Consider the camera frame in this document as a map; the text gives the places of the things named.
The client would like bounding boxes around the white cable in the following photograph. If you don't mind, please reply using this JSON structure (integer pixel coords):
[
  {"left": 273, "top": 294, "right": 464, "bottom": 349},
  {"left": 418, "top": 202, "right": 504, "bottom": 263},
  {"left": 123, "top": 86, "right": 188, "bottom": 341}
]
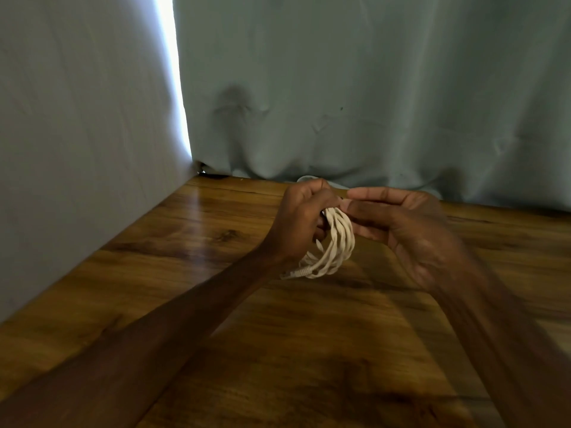
[{"left": 280, "top": 207, "right": 356, "bottom": 280}]

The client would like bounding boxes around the grey-green curtain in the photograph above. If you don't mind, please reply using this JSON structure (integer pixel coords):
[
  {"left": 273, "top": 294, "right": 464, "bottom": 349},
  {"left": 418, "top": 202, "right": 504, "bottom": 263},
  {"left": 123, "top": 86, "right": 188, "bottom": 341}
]
[{"left": 172, "top": 0, "right": 571, "bottom": 212}]

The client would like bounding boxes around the person's right forearm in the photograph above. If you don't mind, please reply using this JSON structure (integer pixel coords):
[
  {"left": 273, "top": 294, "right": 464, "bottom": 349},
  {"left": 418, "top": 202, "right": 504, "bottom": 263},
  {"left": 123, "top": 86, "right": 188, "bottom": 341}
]
[{"left": 428, "top": 258, "right": 571, "bottom": 428}]

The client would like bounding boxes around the person's right hand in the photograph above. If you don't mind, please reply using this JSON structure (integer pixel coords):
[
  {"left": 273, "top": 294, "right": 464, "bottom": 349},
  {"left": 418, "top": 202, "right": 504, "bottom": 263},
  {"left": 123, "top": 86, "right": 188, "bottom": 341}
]
[{"left": 340, "top": 187, "right": 478, "bottom": 294}]

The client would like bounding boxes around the person's left hand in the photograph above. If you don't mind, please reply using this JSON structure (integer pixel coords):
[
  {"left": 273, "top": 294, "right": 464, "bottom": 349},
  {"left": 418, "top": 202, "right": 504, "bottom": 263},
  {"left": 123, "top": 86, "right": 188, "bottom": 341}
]
[{"left": 262, "top": 178, "right": 343, "bottom": 265}]

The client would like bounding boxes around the person's left forearm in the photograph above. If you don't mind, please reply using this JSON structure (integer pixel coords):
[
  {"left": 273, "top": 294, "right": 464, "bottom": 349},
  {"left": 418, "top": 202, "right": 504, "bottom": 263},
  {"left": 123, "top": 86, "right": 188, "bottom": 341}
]
[{"left": 0, "top": 245, "right": 295, "bottom": 428}]

